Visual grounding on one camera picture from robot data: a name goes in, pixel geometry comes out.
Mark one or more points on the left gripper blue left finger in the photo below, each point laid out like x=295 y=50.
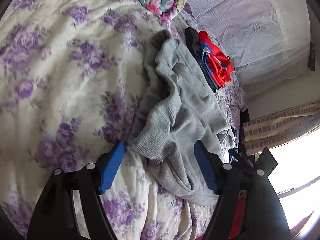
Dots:
x=54 y=216

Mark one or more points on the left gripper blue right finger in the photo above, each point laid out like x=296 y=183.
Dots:
x=248 y=206

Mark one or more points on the grey sweatpants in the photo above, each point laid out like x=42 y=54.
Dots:
x=178 y=109

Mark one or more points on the checkered beige curtain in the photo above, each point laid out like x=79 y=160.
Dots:
x=281 y=127

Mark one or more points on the blue jeans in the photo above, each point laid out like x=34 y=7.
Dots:
x=233 y=142

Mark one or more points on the window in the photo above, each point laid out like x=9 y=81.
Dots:
x=296 y=181

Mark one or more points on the red folded shorts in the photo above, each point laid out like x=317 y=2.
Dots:
x=216 y=62

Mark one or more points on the lavender lace headboard cover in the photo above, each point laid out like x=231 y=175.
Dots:
x=266 y=39

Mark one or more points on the dark folded clothes stack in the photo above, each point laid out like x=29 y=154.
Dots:
x=192 y=42

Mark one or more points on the purple floral bedspread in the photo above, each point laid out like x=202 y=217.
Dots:
x=72 y=78

